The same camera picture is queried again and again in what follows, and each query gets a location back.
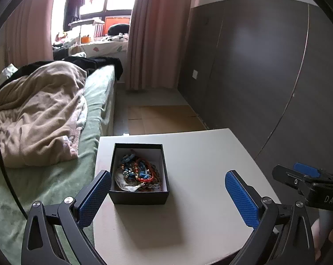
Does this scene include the flattened cardboard sheets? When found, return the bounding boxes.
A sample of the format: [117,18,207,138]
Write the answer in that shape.
[126,104,209,136]

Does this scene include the wide pink curtain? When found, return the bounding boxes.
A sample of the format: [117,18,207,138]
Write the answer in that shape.
[125,0,196,91]

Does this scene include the bed with green sheet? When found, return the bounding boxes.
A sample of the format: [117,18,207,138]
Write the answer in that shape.
[0,63,117,265]

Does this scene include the black clothes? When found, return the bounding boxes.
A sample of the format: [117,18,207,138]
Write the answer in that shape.
[9,56,123,82]

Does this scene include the orange box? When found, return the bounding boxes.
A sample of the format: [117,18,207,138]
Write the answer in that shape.
[104,17,131,36]

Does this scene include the orange bead bracelet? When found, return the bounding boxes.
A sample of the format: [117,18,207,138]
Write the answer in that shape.
[135,157,156,183]

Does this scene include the black round bag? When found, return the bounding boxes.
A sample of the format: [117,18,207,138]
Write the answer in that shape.
[108,23,130,35]

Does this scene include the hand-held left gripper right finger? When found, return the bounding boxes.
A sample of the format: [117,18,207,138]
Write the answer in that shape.
[225,170,317,265]

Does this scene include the black cable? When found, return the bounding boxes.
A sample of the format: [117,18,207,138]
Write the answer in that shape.
[0,119,27,218]

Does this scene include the printed light cloth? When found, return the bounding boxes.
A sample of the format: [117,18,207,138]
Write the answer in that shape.
[81,37,128,54]

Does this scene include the narrow pink curtain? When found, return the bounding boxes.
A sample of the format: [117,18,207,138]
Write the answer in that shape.
[4,0,59,67]

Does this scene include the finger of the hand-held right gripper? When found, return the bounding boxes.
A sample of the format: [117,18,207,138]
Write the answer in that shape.
[293,162,321,178]
[272,165,320,195]

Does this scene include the black jewelry box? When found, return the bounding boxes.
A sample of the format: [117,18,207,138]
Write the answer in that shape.
[108,143,170,205]

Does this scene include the beige blanket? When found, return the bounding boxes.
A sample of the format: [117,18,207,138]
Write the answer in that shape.
[0,61,88,169]

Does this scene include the white feather ornament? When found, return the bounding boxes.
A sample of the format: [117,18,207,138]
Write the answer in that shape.
[115,175,139,192]

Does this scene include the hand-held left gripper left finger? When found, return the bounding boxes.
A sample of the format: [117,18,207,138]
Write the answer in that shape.
[21,170,112,265]

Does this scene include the pile of bead jewelry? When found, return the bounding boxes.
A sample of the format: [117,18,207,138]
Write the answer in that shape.
[114,149,164,192]

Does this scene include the dark hanging clothes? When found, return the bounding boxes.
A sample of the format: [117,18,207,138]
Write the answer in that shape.
[63,0,87,31]

